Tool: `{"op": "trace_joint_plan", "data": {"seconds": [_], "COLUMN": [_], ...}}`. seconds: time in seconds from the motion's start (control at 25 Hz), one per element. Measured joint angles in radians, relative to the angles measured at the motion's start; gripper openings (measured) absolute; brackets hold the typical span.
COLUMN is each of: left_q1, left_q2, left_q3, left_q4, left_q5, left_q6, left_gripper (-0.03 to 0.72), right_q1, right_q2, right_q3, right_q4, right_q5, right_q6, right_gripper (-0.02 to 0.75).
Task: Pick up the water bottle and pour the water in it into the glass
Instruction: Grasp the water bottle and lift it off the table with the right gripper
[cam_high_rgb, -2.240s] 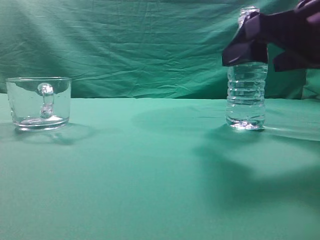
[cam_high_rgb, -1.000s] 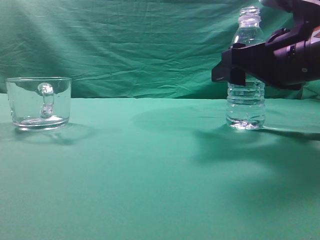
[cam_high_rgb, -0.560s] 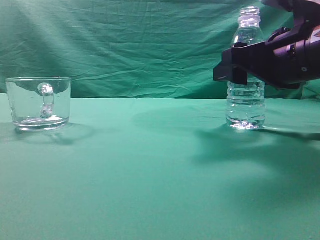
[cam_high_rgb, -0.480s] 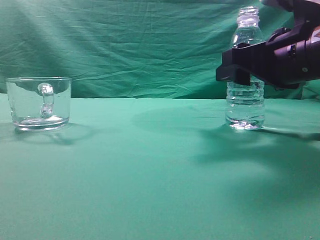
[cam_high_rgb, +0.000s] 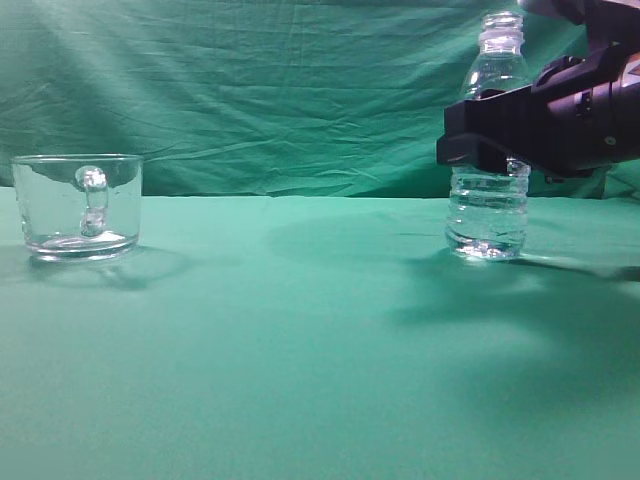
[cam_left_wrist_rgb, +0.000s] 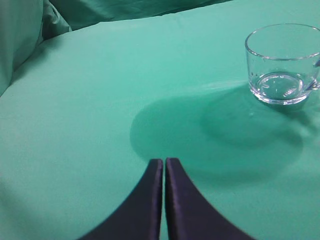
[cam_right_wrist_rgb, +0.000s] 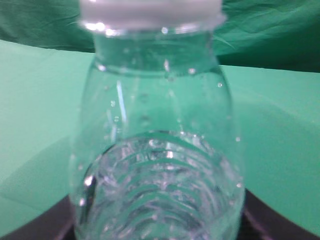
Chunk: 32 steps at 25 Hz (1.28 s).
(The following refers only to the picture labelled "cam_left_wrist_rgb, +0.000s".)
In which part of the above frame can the clear glass mug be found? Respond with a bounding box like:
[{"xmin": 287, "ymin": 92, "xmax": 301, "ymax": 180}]
[{"xmin": 244, "ymin": 23, "xmax": 320, "ymax": 105}]

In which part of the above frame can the green table cloth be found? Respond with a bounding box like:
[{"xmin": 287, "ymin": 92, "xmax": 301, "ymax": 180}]
[{"xmin": 0, "ymin": 0, "xmax": 320, "ymax": 240}]

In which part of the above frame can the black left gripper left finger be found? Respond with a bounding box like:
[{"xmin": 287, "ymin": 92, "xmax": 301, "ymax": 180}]
[{"xmin": 80, "ymin": 159, "xmax": 163, "ymax": 240}]

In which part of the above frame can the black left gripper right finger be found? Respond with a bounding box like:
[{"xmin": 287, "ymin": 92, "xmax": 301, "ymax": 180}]
[{"xmin": 165, "ymin": 157, "xmax": 253, "ymax": 240}]

